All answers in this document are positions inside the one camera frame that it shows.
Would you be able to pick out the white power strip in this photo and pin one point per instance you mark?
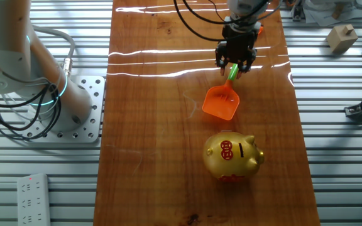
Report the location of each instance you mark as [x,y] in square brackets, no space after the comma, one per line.
[33,201]

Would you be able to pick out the wooden board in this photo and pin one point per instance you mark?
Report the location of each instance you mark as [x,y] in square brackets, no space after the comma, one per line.
[152,141]

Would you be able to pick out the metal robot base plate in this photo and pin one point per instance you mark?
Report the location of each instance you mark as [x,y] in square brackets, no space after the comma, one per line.
[90,125]

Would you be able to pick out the small wooden stick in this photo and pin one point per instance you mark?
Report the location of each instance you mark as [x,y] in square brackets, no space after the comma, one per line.
[337,11]

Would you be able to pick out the silver camera on stand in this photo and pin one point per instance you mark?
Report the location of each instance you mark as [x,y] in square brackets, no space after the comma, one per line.
[297,12]

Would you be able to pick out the golden piggy bank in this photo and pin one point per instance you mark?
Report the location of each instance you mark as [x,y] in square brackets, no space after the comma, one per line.
[231,163]

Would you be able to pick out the wooden block with knob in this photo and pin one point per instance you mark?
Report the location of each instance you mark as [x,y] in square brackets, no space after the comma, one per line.
[341,39]

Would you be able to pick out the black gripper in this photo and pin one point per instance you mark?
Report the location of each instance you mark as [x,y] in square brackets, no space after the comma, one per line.
[239,44]

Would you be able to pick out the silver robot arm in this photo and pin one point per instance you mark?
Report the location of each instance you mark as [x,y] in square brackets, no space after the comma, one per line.
[11,47]

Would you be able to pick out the orange green toy shovel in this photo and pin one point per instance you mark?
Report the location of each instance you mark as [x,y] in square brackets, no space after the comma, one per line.
[222,102]

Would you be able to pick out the white paper sheets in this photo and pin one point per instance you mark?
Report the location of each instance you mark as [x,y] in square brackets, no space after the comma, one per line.
[325,15]

